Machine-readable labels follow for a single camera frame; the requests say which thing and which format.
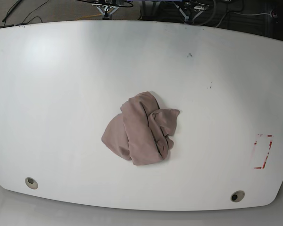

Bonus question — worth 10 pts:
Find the yellow cable on floor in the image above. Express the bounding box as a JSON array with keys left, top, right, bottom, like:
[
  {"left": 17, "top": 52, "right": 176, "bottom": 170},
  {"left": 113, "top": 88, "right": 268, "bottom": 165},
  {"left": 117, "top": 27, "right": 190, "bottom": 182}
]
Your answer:
[{"left": 75, "top": 13, "right": 102, "bottom": 21}]

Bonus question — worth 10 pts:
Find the mauve t-shirt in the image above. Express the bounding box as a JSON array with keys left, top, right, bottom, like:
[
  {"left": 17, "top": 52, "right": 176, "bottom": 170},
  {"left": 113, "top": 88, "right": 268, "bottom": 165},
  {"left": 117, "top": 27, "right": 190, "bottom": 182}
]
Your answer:
[{"left": 101, "top": 92, "right": 180, "bottom": 166}]

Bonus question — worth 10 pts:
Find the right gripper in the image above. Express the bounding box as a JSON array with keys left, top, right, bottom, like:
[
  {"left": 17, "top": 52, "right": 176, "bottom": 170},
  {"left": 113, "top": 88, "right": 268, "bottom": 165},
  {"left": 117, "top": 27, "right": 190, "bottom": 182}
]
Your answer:
[{"left": 95, "top": 4, "right": 120, "bottom": 19}]

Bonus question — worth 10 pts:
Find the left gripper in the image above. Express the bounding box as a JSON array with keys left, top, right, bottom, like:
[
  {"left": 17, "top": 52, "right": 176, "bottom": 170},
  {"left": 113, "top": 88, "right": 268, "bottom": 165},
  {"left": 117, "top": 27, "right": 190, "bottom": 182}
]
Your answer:
[{"left": 178, "top": 4, "right": 210, "bottom": 24}]

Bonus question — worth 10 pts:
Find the right table grommet hole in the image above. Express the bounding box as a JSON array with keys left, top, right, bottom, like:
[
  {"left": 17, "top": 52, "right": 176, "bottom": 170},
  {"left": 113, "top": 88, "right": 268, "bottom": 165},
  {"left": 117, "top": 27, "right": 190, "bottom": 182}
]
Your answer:
[{"left": 230, "top": 190, "right": 245, "bottom": 202}]

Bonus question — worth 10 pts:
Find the table grommet hole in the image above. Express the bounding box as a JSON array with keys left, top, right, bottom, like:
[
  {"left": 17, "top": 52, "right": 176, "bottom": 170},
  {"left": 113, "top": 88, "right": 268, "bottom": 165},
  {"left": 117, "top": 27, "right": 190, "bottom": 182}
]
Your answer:
[
  {"left": 25, "top": 178, "right": 38, "bottom": 190},
  {"left": 230, "top": 190, "right": 245, "bottom": 202}
]

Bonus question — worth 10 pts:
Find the left table grommet hole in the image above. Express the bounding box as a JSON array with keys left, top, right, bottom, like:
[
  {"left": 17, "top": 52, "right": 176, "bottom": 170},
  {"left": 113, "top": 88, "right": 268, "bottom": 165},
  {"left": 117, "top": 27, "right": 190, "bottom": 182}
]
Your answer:
[{"left": 25, "top": 178, "right": 38, "bottom": 190}]

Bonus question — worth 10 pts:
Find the white cable on floor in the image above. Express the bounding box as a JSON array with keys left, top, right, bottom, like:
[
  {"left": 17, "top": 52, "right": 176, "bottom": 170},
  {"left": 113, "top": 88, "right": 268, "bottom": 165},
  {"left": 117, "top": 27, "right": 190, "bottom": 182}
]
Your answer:
[{"left": 233, "top": 10, "right": 273, "bottom": 17}]

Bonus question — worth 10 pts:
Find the red tape rectangle marking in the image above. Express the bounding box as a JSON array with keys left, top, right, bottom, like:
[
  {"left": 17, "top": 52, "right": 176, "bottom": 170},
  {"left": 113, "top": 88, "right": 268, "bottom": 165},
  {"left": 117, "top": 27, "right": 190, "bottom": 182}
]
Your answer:
[{"left": 251, "top": 134, "right": 274, "bottom": 170}]

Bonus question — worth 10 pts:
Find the black floor cable left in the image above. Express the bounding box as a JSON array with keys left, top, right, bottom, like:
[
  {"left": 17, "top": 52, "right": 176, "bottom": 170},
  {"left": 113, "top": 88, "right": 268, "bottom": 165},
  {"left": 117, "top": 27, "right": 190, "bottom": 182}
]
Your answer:
[{"left": 2, "top": 0, "right": 49, "bottom": 24}]

